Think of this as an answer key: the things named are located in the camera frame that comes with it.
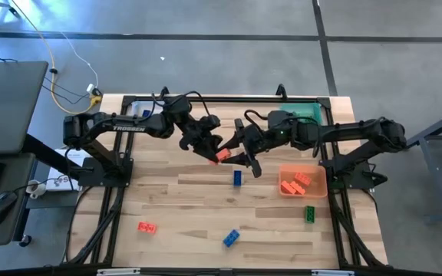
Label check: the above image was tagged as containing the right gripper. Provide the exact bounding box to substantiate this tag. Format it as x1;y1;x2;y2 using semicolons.
226;118;272;178

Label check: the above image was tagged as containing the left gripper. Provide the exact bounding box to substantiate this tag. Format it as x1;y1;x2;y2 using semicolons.
178;124;225;162

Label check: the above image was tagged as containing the orange toy brick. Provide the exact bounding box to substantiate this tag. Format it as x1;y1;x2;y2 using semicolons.
294;172;313;187
137;221;157;235
209;148;233;166
289;180;306;196
280;179;297;196

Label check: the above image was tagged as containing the green plastic bin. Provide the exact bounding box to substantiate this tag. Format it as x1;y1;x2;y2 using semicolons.
280;102;324;126

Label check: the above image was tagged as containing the orange plastic bin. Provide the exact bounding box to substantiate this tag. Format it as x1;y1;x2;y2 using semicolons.
277;163;328;199

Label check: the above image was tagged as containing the clear plastic bin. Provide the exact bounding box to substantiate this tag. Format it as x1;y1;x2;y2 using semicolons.
130;100;164;118

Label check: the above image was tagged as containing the white printed box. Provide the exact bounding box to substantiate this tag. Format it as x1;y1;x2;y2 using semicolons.
45;148;91;192

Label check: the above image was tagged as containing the black desk leg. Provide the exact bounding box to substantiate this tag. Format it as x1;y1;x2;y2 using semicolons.
21;133;84;179

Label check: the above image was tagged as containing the white mug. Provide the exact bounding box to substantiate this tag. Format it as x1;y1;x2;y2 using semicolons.
26;179;48;199

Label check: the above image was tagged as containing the black desk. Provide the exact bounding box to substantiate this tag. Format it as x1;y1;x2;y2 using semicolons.
0;152;40;247

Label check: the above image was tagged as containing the grey metal table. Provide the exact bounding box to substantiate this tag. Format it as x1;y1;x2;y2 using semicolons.
407;105;442;225

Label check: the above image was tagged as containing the grey side table top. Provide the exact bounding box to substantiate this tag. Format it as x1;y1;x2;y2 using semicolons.
0;61;49;155

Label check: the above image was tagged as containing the black computer mouse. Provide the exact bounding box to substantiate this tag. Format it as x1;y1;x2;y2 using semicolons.
0;190;18;228

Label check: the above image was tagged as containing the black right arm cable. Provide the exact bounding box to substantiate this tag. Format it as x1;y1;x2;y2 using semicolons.
242;109;270;124

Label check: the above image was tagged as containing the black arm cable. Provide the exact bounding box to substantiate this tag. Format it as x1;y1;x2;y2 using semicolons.
242;109;270;124
150;88;211;118

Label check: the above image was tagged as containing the black table frame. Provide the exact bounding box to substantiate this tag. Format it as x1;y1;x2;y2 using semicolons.
61;94;389;271

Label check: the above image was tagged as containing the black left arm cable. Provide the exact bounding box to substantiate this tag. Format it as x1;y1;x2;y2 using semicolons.
150;88;211;118

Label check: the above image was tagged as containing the white bracket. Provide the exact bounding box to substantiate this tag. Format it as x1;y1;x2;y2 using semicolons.
96;268;141;276
311;269;355;276

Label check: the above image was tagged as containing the white cable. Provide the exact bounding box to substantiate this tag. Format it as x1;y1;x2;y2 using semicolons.
59;31;100;91

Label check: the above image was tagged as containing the yellow cable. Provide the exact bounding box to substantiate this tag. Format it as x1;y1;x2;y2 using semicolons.
9;0;103;116

